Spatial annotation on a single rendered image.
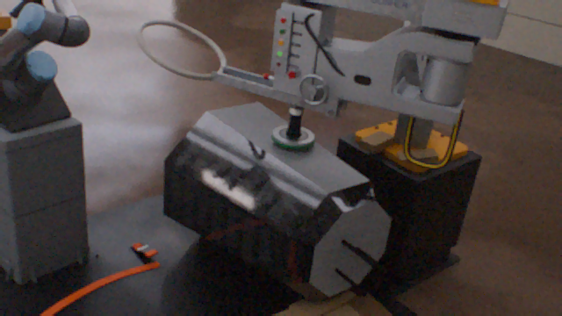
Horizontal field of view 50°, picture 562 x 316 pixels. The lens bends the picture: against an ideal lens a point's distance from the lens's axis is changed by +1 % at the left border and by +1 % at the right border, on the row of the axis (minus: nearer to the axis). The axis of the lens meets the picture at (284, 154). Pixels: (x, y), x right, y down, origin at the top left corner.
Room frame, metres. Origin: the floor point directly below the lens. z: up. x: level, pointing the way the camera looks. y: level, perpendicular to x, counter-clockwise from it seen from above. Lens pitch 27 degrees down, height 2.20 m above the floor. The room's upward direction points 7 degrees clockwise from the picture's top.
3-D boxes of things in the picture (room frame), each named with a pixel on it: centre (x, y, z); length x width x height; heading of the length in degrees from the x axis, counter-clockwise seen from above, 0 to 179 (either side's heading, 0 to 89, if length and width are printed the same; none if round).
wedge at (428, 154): (2.94, -0.72, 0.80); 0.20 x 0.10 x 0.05; 96
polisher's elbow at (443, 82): (2.53, -0.66, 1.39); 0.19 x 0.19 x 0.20
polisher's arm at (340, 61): (2.61, -0.40, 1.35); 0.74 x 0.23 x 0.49; 70
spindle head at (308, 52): (2.73, -0.11, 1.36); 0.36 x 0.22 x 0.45; 70
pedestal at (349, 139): (3.18, -0.72, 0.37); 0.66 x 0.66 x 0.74; 43
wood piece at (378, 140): (3.04, -0.50, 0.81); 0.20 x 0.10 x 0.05; 141
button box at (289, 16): (2.67, 0.07, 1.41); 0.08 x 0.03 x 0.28; 70
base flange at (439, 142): (3.18, -0.72, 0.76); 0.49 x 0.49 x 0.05; 43
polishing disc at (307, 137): (2.76, -0.04, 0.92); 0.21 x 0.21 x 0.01
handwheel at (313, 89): (2.60, -0.11, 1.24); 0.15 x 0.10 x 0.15; 70
